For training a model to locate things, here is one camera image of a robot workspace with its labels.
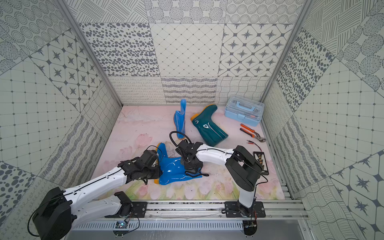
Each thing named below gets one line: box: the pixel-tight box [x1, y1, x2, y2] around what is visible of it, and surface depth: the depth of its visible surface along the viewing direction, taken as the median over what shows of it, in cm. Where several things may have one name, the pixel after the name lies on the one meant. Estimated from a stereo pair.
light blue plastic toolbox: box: [224, 95, 265, 127], surface depth 107 cm
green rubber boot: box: [190, 104, 229, 147], surface depth 106 cm
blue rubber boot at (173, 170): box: [154, 142, 202, 185], surface depth 84 cm
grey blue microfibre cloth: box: [185, 171, 210, 178], surface depth 83 cm
